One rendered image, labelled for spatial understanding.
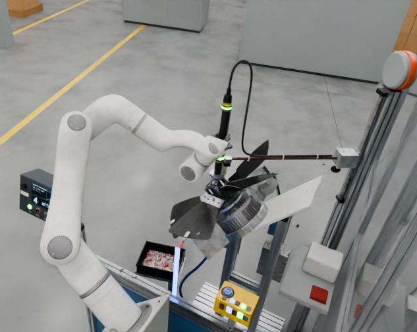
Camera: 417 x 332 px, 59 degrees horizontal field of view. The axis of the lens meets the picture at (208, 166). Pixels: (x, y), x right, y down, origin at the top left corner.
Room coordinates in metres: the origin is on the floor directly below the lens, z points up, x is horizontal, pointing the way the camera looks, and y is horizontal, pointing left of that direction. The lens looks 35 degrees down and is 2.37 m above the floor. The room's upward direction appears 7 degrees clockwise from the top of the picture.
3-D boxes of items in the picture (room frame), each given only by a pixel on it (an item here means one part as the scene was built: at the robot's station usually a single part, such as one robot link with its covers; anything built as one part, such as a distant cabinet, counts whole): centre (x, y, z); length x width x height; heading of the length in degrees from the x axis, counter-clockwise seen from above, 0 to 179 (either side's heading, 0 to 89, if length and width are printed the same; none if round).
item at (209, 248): (1.33, -0.06, 0.98); 0.20 x 0.16 x 0.20; 68
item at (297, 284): (1.29, -0.60, 0.85); 0.36 x 0.24 x 0.03; 158
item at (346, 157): (1.53, -0.66, 1.44); 0.10 x 0.07 x 0.08; 103
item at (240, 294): (0.95, -0.18, 1.02); 0.16 x 0.10 x 0.11; 68
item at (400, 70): (1.55, -0.75, 1.88); 0.17 x 0.15 x 0.16; 158
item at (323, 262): (1.35, -0.66, 0.92); 0.17 x 0.16 x 0.11; 68
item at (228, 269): (1.48, -0.19, 0.46); 0.09 x 0.04 x 0.91; 158
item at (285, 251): (1.47, -0.44, 0.73); 0.15 x 0.09 x 0.22; 68
